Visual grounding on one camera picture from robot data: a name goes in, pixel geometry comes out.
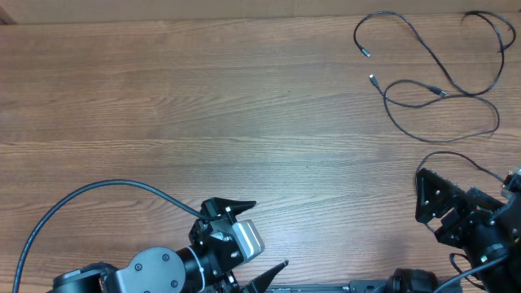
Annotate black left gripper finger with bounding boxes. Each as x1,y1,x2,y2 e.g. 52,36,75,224
201,197,256,222
243,260,289,293

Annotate black thin USB cable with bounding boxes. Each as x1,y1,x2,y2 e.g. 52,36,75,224
414,150,506,235

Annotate black USB cable thick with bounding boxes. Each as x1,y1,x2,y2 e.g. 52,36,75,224
352,10,517,98

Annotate black audio jack cable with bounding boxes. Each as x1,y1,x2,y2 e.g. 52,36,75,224
368,73,501,143

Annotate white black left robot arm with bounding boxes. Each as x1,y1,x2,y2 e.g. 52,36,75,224
51,198,289,293

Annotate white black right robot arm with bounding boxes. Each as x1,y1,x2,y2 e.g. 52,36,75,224
415,168,520,292

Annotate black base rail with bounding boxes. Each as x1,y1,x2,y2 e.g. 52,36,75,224
264,267,463,293

